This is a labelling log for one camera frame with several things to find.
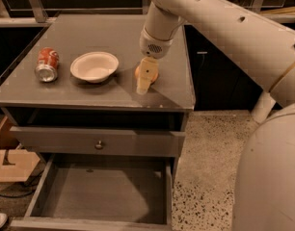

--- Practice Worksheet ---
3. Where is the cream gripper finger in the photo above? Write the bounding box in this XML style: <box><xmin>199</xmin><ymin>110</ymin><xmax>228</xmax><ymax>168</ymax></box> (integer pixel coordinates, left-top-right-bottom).
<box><xmin>135</xmin><ymin>57</ymin><xmax>159</xmax><ymax>94</ymax></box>

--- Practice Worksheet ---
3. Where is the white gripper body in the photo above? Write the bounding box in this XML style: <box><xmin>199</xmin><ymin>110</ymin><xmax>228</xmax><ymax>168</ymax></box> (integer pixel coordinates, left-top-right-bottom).
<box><xmin>139</xmin><ymin>28</ymin><xmax>174</xmax><ymax>59</ymax></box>

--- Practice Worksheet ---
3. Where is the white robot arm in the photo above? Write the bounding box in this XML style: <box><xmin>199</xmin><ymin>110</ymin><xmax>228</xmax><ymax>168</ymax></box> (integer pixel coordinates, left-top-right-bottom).
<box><xmin>137</xmin><ymin>0</ymin><xmax>295</xmax><ymax>231</ymax></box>

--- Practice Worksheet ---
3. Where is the brass drawer knob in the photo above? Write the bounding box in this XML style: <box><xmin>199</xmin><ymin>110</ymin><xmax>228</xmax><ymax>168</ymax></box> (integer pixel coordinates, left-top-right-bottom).
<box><xmin>94</xmin><ymin>141</ymin><xmax>104</xmax><ymax>150</ymax></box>

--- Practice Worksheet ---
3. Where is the grey drawer cabinet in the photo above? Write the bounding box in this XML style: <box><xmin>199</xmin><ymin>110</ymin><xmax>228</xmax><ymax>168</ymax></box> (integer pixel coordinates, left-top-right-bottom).
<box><xmin>0</xmin><ymin>14</ymin><xmax>195</xmax><ymax>231</ymax></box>

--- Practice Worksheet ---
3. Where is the grey upper drawer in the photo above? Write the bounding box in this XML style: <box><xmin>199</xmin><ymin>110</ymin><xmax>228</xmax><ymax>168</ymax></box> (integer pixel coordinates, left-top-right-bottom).
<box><xmin>11</xmin><ymin>126</ymin><xmax>185</xmax><ymax>157</ymax></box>

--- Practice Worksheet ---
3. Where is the grey open middle drawer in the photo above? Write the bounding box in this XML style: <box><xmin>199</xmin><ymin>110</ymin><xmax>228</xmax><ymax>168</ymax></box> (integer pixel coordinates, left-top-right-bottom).
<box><xmin>11</xmin><ymin>154</ymin><xmax>172</xmax><ymax>231</ymax></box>

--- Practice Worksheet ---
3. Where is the white paper bowl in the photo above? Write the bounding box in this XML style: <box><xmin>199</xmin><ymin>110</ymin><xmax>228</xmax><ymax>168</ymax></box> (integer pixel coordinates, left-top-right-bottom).
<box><xmin>70</xmin><ymin>52</ymin><xmax>120</xmax><ymax>83</ymax></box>

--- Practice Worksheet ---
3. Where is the black low cabinet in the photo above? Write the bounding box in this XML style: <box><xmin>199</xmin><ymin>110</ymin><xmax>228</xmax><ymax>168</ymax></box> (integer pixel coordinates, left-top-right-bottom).
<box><xmin>183</xmin><ymin>23</ymin><xmax>283</xmax><ymax>112</ymax></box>

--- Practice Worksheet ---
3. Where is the red soda can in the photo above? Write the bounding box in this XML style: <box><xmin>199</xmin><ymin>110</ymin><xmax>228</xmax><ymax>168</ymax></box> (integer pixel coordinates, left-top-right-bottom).
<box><xmin>35</xmin><ymin>47</ymin><xmax>59</xmax><ymax>83</ymax></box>

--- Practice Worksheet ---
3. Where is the cardboard box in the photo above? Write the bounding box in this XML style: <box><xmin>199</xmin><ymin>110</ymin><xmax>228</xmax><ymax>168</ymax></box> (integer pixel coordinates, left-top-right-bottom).
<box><xmin>0</xmin><ymin>116</ymin><xmax>40</xmax><ymax>182</ymax></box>

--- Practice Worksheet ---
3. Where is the black cable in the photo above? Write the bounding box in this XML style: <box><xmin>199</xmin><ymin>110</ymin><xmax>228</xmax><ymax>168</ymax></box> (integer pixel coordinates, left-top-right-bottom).
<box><xmin>0</xmin><ymin>170</ymin><xmax>45</xmax><ymax>199</ymax></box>

